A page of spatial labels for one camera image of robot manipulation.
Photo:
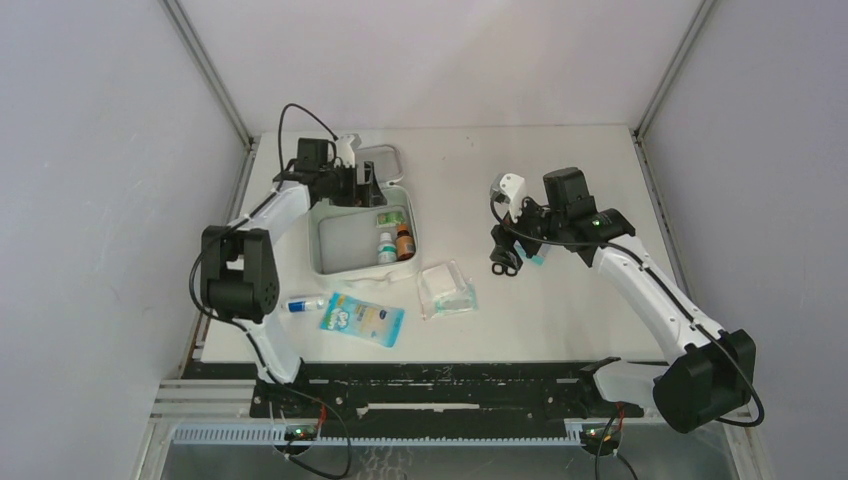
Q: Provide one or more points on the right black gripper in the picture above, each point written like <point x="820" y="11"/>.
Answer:
<point x="505" y="250"/>

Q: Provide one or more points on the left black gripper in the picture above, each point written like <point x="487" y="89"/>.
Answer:
<point x="358" y="196"/>

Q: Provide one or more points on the green wind oil box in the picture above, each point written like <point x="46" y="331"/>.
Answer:
<point x="391" y="219"/>

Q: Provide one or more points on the blue plaster packets bag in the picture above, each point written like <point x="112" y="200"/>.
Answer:
<point x="539" y="257"/>

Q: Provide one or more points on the white plastic bottle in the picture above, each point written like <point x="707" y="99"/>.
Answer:
<point x="386" y="249"/>

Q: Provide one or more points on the white medicine kit box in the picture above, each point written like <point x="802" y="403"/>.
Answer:
<point x="342" y="242"/>

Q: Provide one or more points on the brown bottle orange cap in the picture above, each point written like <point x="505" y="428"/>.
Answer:
<point x="405" y="243"/>

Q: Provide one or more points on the white gauze pad packet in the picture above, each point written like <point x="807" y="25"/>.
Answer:
<point x="442" y="280"/>

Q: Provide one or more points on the blue white small tube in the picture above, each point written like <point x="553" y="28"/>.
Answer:
<point x="301" y="304"/>

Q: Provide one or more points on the black handled scissors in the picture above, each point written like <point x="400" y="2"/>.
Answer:
<point x="502" y="269"/>

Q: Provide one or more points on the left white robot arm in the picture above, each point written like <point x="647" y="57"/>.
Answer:
<point x="235" y="279"/>

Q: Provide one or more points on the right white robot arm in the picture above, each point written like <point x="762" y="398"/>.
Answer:
<point x="708" y="371"/>

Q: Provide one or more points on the clear bandage packet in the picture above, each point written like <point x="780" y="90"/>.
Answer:
<point x="457" y="303"/>

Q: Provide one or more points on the blue cotton swab packet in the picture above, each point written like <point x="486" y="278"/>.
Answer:
<point x="364" y="320"/>

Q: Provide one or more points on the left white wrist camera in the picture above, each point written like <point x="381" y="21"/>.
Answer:
<point x="345" y="149"/>

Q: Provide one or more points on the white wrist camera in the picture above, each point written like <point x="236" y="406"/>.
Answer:
<point x="509" y="189"/>
<point x="345" y="149"/>

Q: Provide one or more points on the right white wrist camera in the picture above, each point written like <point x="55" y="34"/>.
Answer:
<point x="509" y="189"/>

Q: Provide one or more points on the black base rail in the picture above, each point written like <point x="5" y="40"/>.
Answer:
<point x="441" y="401"/>

